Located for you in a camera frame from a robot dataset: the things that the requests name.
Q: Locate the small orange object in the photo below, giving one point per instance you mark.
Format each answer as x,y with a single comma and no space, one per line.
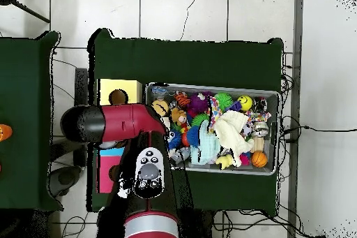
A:
4,133

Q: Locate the clear mesh bin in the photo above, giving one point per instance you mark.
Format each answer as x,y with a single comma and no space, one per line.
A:
234,171

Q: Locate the small orange basketball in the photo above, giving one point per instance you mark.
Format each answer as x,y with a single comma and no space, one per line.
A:
259,159

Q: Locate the polka dot cloth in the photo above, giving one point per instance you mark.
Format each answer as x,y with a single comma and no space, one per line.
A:
214,107

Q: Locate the blue fuzzy toy with eyes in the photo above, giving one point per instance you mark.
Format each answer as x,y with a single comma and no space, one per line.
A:
174,138

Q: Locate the green spiky ball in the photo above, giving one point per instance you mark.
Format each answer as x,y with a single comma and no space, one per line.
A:
223,100

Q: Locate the purple spiky ball with eyes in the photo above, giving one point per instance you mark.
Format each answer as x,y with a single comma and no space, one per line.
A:
198,104

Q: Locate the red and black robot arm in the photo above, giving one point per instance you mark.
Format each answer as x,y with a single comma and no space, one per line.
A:
122,122

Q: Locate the green cloth side table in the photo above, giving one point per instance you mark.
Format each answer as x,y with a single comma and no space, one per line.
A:
28,93

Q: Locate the yellow smiley ball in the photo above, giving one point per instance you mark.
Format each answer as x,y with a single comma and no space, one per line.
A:
245,103

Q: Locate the brown plush toy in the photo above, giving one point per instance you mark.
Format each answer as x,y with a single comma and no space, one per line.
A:
178,116

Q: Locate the cream knitted cloth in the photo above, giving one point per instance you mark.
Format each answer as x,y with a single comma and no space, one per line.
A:
231,129

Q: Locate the wooden box with three holes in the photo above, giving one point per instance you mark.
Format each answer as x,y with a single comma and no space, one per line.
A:
128,88

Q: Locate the mint green knitted cloth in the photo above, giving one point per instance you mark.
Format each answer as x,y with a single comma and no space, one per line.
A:
207,147

